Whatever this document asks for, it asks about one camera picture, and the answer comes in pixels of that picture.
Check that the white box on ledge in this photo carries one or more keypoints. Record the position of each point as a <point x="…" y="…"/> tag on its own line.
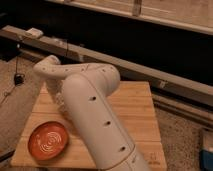
<point x="34" y="33"/>

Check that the grey metal rail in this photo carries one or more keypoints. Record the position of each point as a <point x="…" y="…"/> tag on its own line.
<point x="170" y="83"/>

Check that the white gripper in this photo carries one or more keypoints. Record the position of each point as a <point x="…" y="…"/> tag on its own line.
<point x="58" y="95"/>

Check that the wooden cutting board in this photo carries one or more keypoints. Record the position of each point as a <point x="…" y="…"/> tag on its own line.
<point x="133" y="104"/>

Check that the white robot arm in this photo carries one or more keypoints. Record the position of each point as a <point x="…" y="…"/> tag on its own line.
<point x="84" y="89"/>

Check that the wooden shelf edge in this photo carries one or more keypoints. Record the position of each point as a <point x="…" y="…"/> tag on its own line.
<point x="193" y="15"/>

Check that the blue container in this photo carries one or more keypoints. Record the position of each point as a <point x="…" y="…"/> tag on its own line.
<point x="206" y="152"/>

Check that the red ceramic bowl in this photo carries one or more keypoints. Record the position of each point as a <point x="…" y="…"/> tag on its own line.
<point x="48" y="140"/>

